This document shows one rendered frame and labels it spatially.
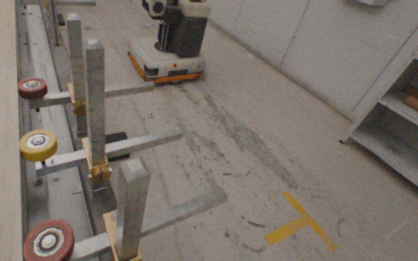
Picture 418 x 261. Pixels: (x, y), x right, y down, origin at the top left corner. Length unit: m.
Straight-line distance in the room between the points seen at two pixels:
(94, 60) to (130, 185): 0.26
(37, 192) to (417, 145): 2.84
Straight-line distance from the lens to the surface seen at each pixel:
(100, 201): 0.80
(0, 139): 0.72
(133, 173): 0.35
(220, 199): 0.70
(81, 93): 0.85
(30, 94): 0.86
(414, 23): 2.89
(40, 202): 0.92
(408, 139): 2.99
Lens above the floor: 1.39
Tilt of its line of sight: 36 degrees down
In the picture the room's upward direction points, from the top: 11 degrees clockwise
